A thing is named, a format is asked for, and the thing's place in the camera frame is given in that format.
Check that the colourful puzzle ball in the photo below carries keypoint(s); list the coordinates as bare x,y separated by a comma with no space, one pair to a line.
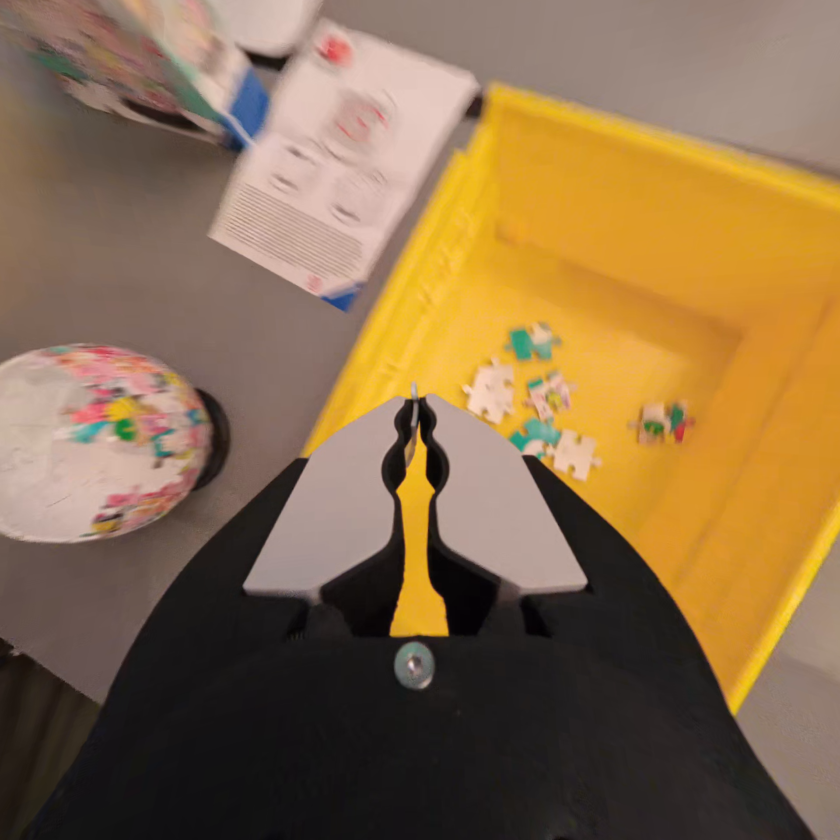
65,459

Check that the white instruction leaflet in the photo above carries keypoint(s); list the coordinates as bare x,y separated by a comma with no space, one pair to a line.
328,197

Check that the puzzle ball cardboard box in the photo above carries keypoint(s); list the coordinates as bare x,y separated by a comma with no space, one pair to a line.
131,59

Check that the white stand foot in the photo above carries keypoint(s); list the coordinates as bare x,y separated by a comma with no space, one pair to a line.
275,26

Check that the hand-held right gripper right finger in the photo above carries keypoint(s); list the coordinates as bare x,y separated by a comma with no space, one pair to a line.
505,525

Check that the pile of puzzle pieces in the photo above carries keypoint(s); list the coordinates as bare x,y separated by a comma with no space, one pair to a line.
489,394

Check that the black ball stand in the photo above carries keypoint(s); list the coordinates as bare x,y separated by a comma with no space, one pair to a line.
220,439

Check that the colourful puzzle piece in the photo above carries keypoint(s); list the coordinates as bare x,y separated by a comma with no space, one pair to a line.
413,420

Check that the yellow plastic bin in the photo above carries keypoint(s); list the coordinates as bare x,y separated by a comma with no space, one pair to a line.
623,229

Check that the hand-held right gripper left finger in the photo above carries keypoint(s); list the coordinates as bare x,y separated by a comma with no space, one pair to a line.
328,525

